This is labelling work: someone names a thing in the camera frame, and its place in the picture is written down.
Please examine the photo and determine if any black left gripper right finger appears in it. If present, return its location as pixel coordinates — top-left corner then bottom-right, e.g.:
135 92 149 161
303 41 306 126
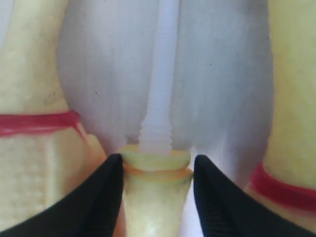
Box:
194 155 315 237

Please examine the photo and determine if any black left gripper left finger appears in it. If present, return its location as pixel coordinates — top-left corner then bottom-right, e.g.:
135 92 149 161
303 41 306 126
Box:
0 154 123 237

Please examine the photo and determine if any broken chicken head with tube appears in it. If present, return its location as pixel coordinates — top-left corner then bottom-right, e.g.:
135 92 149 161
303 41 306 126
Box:
120 0 193 237

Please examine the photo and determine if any whole rubber chicken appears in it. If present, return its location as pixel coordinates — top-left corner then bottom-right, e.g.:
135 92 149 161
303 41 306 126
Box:
244 0 316 218
0 0 106 228

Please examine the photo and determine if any whole rubber chicken front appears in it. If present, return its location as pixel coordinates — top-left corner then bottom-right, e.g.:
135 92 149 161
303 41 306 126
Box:
244 0 316 218

